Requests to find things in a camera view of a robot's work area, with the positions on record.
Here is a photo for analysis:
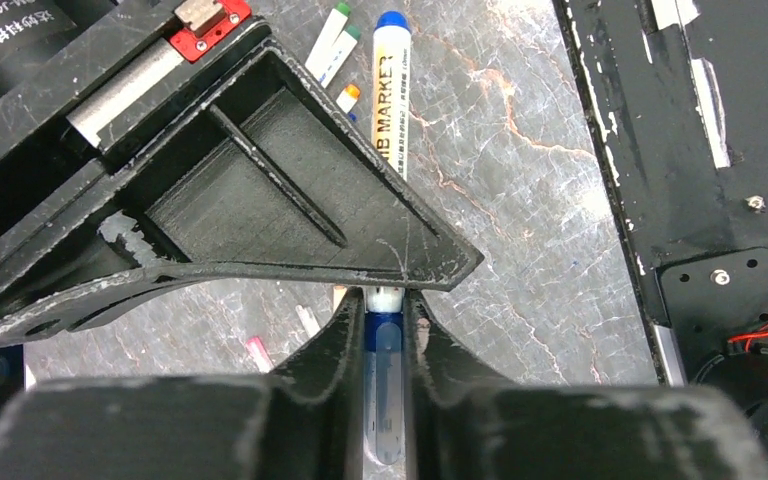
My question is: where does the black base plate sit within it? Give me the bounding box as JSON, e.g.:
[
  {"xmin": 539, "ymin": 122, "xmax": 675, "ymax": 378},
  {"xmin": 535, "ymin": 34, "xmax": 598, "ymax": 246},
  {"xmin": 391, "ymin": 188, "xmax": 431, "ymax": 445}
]
[{"xmin": 554, "ymin": 1, "xmax": 768, "ymax": 406}]

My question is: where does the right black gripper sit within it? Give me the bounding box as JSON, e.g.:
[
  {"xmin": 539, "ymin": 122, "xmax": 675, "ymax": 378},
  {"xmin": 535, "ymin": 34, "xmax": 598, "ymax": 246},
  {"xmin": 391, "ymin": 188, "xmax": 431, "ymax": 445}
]
[{"xmin": 0, "ymin": 1, "xmax": 271, "ymax": 238}]

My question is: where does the tan marker cap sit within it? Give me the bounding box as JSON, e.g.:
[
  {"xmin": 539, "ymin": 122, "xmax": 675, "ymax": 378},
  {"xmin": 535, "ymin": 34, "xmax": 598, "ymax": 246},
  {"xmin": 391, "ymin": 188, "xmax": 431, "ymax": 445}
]
[{"xmin": 332, "ymin": 285, "xmax": 347, "ymax": 312}]

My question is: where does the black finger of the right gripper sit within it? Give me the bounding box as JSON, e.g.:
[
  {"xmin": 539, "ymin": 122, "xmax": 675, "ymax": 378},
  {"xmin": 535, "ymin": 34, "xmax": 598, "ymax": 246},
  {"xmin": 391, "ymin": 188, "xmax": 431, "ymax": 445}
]
[{"xmin": 0, "ymin": 38, "xmax": 482, "ymax": 347}]

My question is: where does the large blue whiteboard marker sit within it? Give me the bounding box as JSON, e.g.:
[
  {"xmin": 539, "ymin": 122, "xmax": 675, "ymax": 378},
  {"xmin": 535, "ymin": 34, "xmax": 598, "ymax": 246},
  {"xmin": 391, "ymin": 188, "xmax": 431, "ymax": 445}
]
[{"xmin": 364, "ymin": 11, "xmax": 412, "ymax": 465}]

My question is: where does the green cap white marker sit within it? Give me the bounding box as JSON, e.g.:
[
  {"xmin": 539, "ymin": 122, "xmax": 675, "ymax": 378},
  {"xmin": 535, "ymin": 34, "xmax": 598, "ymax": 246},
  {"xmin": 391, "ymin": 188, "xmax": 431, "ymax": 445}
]
[{"xmin": 305, "ymin": 1, "xmax": 351, "ymax": 77}]

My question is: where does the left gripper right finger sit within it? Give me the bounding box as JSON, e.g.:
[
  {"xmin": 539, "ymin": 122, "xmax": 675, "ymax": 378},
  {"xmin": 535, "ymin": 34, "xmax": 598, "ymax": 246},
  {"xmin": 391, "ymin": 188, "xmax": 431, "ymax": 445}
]
[{"xmin": 404, "ymin": 290, "xmax": 768, "ymax": 479}]

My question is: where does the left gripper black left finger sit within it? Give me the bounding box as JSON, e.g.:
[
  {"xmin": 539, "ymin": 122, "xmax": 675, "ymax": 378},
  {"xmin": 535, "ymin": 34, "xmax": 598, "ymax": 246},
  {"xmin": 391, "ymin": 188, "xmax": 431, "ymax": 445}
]
[{"xmin": 0, "ymin": 287, "xmax": 365, "ymax": 479}]

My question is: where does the small grey pen cap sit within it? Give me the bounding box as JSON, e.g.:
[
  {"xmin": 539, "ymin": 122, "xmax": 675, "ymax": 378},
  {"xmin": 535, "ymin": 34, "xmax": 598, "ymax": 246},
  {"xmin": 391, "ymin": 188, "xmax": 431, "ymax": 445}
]
[{"xmin": 295, "ymin": 305, "xmax": 321, "ymax": 338}]

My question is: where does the small red pen cap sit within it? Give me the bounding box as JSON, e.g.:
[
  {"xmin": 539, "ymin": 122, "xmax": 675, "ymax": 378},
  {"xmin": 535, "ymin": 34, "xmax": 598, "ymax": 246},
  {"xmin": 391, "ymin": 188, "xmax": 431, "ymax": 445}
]
[{"xmin": 245, "ymin": 336, "xmax": 274, "ymax": 373}]

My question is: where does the orange tip white marker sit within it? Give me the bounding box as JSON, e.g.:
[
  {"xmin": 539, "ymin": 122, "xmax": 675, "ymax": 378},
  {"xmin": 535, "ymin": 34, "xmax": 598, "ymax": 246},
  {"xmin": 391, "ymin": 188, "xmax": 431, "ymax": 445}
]
[{"xmin": 335, "ymin": 84, "xmax": 361, "ymax": 114}]

